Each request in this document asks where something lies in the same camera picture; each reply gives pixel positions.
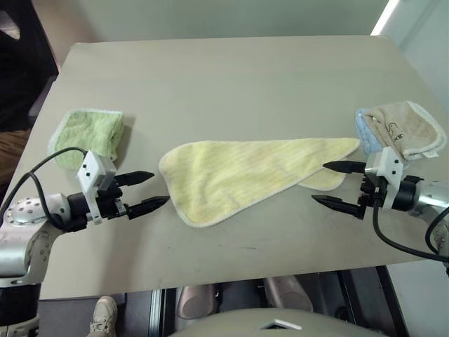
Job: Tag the folded beige towel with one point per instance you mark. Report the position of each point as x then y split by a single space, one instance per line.
414 126

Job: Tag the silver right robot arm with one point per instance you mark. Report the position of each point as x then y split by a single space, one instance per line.
431 196

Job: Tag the black office chair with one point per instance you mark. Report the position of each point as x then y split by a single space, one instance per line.
21 70

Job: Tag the folded green towel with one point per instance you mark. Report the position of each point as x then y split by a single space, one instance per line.
87 133

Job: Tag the black table leg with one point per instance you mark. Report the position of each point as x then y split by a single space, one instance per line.
161 312
372 298

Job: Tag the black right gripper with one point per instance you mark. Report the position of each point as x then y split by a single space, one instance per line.
369 191

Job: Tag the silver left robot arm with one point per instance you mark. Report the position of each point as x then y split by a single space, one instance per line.
21 210

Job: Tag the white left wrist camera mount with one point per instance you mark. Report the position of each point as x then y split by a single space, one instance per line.
89 168

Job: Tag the grey robot torso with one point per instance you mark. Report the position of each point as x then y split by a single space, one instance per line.
228 323

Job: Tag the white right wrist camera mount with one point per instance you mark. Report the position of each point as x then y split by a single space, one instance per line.
389 165

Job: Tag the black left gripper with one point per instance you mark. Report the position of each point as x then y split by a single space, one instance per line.
109 204

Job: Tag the folded light blue towel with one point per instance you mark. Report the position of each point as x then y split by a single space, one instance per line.
363 133

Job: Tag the white sneaker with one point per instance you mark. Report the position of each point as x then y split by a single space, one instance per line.
103 316

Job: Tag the pale yellow towel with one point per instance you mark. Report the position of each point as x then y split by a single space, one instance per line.
228 175

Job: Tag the grey rounded shape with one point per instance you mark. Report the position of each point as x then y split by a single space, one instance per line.
287 291
194 302

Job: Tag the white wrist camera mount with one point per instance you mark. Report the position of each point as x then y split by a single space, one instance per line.
389 165
89 168

